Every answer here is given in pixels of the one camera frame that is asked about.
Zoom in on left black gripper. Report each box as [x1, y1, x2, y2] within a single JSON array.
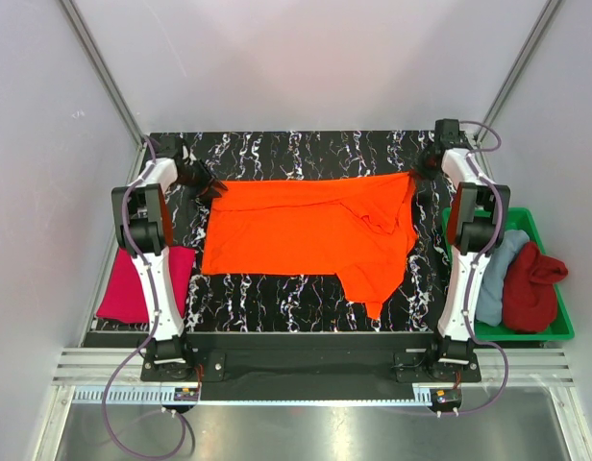
[[175, 158, 225, 201]]

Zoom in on orange t shirt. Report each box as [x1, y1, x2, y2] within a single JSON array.
[[201, 173, 417, 320]]

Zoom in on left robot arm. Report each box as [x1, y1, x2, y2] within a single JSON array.
[[111, 135, 228, 382]]

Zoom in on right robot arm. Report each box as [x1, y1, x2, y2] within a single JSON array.
[[416, 118, 510, 381]]

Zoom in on green plastic bin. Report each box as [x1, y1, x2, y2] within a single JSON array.
[[442, 206, 577, 342]]

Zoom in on folded magenta t shirt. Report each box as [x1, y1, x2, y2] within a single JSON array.
[[96, 247, 196, 324]]

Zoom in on light blue t shirt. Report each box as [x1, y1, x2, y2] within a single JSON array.
[[476, 230, 530, 327]]

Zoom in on dark red t shirt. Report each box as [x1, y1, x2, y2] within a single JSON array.
[[502, 241, 569, 333]]

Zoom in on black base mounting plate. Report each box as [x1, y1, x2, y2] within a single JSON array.
[[146, 332, 481, 383]]

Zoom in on right aluminium frame post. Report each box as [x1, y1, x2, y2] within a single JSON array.
[[482, 0, 564, 127]]

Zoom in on aluminium frame post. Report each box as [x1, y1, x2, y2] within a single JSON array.
[[482, 0, 564, 127], [57, 0, 143, 147]]

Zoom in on left aluminium frame post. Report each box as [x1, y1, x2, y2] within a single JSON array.
[[57, 0, 143, 147]]

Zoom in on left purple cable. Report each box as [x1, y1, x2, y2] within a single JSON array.
[[99, 134, 196, 460]]

